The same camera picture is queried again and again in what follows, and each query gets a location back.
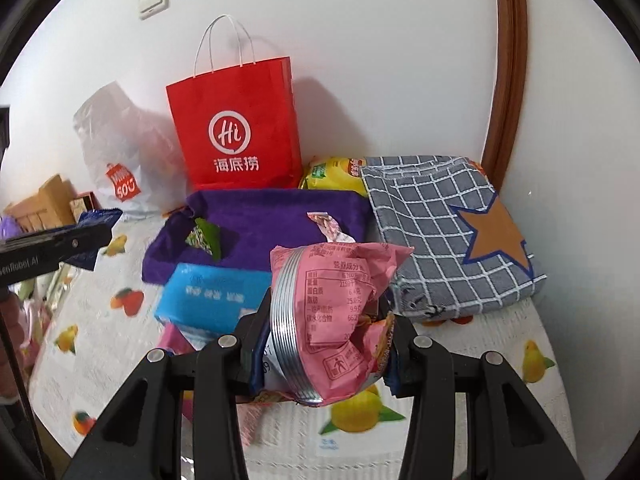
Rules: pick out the white plastic bag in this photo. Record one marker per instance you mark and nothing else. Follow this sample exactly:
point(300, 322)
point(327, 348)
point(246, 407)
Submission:
point(120, 160)

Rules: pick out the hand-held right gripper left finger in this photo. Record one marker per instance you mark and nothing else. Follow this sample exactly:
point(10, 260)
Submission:
point(252, 340)

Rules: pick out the green triangular snack packet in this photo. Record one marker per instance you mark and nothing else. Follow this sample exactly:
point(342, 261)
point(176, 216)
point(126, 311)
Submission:
point(205, 237)

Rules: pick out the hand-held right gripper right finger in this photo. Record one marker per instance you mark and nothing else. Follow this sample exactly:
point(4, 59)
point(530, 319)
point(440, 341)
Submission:
point(400, 355)

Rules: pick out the red paper bag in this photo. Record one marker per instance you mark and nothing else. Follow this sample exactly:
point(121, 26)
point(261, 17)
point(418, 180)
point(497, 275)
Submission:
point(235, 125)

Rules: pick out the grey checkered folded cloth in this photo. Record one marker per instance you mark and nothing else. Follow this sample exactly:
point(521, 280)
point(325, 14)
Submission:
point(445, 230)

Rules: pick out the white light switch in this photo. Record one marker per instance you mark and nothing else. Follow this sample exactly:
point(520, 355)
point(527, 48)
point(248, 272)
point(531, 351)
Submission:
point(152, 2)

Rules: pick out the brown wooden door frame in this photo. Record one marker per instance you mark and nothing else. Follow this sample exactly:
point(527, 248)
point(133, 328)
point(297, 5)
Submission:
point(505, 60)

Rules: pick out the patterned cardboard box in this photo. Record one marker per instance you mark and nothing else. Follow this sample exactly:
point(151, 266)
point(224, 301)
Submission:
point(82, 205)

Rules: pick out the yellow snack bag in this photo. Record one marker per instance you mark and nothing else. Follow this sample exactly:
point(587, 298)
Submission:
point(332, 175)

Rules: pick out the blue snack packet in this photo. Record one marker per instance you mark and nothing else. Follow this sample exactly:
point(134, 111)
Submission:
point(97, 230)

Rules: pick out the large pink snack packet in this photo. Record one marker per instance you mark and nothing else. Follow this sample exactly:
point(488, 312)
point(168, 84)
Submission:
point(335, 310)

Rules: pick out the fruit print tablecloth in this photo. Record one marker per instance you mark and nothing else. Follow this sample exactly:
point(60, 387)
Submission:
point(500, 340)

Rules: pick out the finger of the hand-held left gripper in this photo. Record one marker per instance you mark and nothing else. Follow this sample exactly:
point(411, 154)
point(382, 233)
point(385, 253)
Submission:
point(80, 242)

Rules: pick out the magenta snack packet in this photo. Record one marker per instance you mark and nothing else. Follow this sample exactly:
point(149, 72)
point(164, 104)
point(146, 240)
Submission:
point(175, 342)

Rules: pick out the pink silver snack packet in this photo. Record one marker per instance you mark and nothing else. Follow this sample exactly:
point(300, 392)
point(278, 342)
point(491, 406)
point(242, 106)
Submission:
point(327, 227)

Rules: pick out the blue tissue pack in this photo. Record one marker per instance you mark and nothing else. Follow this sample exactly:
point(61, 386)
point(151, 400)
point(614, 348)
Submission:
point(215, 302)

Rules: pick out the purple fabric storage box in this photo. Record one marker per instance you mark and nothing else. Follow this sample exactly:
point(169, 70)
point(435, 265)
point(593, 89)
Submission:
point(270, 220)

